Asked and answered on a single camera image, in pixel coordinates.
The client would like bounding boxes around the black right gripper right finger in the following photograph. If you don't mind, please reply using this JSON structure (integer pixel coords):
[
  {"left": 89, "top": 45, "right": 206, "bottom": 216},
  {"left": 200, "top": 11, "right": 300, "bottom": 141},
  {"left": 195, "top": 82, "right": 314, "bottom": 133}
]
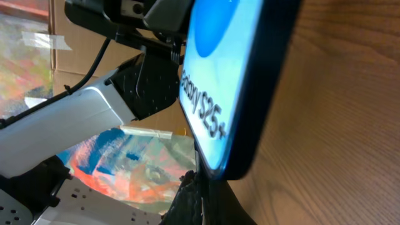
[{"left": 206, "top": 181, "right": 256, "bottom": 225}]

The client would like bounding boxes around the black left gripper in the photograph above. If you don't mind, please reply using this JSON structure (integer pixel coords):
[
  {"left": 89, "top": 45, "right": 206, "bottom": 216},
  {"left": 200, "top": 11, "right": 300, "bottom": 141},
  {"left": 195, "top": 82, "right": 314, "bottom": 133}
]
[{"left": 64, "top": 0, "right": 194, "bottom": 56}]

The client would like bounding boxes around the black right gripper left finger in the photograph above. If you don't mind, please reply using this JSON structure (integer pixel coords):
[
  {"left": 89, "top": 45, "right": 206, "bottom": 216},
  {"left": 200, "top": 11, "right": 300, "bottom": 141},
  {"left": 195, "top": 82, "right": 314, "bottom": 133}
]
[{"left": 159, "top": 171, "right": 203, "bottom": 225}]

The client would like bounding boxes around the blue Galaxy smartphone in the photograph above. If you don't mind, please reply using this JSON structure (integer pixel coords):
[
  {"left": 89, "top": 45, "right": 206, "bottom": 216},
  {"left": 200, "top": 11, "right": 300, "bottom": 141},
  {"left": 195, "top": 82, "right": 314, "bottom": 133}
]
[{"left": 179, "top": 0, "right": 301, "bottom": 180}]

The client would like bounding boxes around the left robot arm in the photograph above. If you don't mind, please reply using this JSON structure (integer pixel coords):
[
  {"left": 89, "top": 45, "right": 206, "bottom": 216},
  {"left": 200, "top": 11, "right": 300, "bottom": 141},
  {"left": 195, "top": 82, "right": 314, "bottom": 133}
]
[{"left": 1, "top": 0, "right": 193, "bottom": 224}]

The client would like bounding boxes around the colourful painted sheet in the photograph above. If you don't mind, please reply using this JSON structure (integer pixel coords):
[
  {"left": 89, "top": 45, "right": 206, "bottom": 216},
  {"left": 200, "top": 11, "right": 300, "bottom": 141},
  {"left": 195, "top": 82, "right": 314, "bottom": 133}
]
[{"left": 0, "top": 0, "right": 198, "bottom": 216}]

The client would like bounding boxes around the brown cardboard panel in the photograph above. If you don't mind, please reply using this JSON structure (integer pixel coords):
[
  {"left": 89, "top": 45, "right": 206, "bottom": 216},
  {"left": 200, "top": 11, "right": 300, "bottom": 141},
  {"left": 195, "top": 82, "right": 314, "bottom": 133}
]
[{"left": 49, "top": 0, "right": 193, "bottom": 137}]

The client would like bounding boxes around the black left camera cable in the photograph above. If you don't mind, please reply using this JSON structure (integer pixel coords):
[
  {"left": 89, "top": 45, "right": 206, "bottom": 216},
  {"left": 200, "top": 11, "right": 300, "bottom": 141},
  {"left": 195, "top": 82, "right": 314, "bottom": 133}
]
[{"left": 0, "top": 37, "right": 112, "bottom": 129}]

